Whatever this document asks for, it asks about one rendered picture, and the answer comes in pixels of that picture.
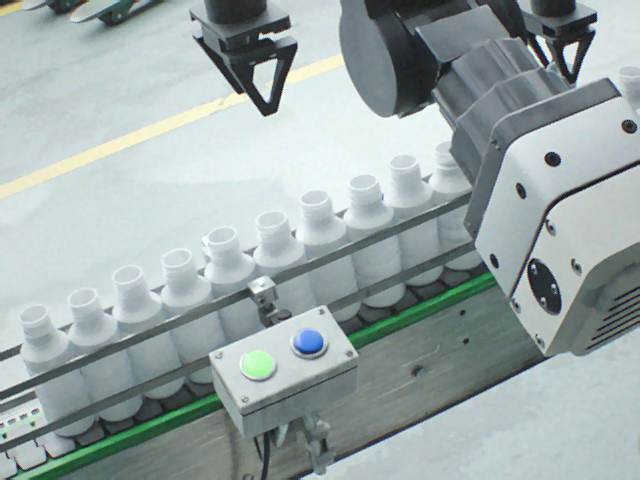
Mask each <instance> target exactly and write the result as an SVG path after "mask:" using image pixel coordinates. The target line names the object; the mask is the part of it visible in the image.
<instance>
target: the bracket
mask: <svg viewBox="0 0 640 480"><path fill-rule="evenodd" d="M202 245H203V246H204V247H205V248H204V249H203V254H204V258H205V262H206V266H207V265H209V264H210V261H211V257H210V256H209V254H208V248H207V240H206V236H205V237H203V238H202ZM247 286H248V288H249V292H250V298H251V299H252V301H253V302H254V303H255V304H257V306H258V307H259V309H258V312H259V317H260V321H261V322H262V323H263V325H264V326H265V327H266V328H264V329H262V330H259V333H260V331H263V330H265V329H267V328H270V327H272V326H274V325H277V324H280V323H282V322H284V321H287V320H289V319H291V318H292V313H291V311H290V310H286V309H285V310H281V311H280V310H278V309H277V308H276V307H275V306H274V303H273V302H271V301H274V300H276V299H278V294H277V290H276V286H275V284H274V283H273V282H272V280H271V279H270V278H269V277H268V275H266V276H263V277H261V278H259V279H255V280H253V281H251V283H248V284H247ZM269 302H270V303H269ZM262 306H263V307H262ZM260 307H261V308H260ZM301 419H302V423H303V426H302V430H303V433H304V436H305V438H306V440H307V445H308V449H309V452H308V456H309V458H310V461H311V463H312V465H313V470H314V473H315V474H316V475H318V476H321V475H324V474H325V473H327V471H328V469H327V465H329V464H331V463H333V462H334V457H335V456H336V453H335V451H334V449H333V448H330V444H329V440H328V435H329V434H328V430H330V425H329V423H328V422H327V421H325V422H323V421H322V420H321V419H320V418H318V417H317V415H316V410H313V411H311V412H309V413H307V414H305V415H302V416H301ZM321 439H322V442H321V441H320V440H321Z"/></svg>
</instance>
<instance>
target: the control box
mask: <svg viewBox="0 0 640 480"><path fill-rule="evenodd" d="M305 329H314V330H316V331H318V332H319V333H320V334H321V335H322V338H324V347H322V348H321V349H320V350H319V351H318V352H316V353H312V354H306V353H303V352H301V351H298V350H297V349H296V347H295V337H296V335H297V334H298V333H299V332H300V331H303V330H305ZM257 350H260V351H264V352H266V353H267V354H268V355H269V356H270V357H271V360H272V361H273V369H272V371H271V372H269V373H268V374H266V375H264V376H261V377H254V375H251V374H249V373H248V372H247V371H246V370H245V368H244V360H245V358H246V356H247V355H248V354H249V353H250V352H253V351H257ZM210 362H211V370H212V378H213V386H214V389H215V391H216V393H217V395H218V396H219V397H220V398H221V400H222V402H223V403H224V405H225V407H226V409H227V410H228V412H229V414H230V416H231V418H232V419H233V421H234V423H235V425H236V426H237V428H238V430H239V432H240V433H242V435H243V437H244V438H245V439H249V438H251V437H254V436H256V439H257V443H258V447H259V451H260V455H261V458H262V462H263V467H262V473H261V477H260V480H267V477H268V473H269V472H268V466H269V463H271V462H273V461H275V460H278V459H280V458H282V457H285V456H287V455H289V454H293V453H295V452H297V451H299V450H300V446H299V442H298V438H297V434H296V429H295V425H294V421H293V420H294V419H296V418H298V417H300V416H302V415H305V414H307V413H309V412H311V411H313V410H315V409H318V408H320V407H322V406H325V405H327V404H329V403H332V402H334V401H336V400H338V399H340V398H343V397H345V396H347V395H349V394H351V393H354V392H356V391H358V382H359V355H358V353H357V352H356V350H355V349H354V347H353V346H352V344H351V343H350V341H349V340H348V338H346V337H345V335H344V334H343V332H342V331H341V329H340V326H339V325H338V323H337V322H336V320H335V319H334V317H333V316H332V314H331V313H330V311H329V310H328V308H327V307H326V306H320V307H318V308H315V309H313V310H311V311H308V312H306V313H304V314H302V315H298V316H296V317H294V318H291V319H289V320H287V321H284V322H282V323H280V324H277V325H274V326H272V327H270V328H267V329H265V330H263V331H260V333H259V332H258V334H256V335H253V336H251V337H248V338H246V339H243V340H241V341H239V342H236V343H234V344H232V345H229V346H227V347H225V348H223V349H220V350H218V351H216V352H213V353H211V354H210Z"/></svg>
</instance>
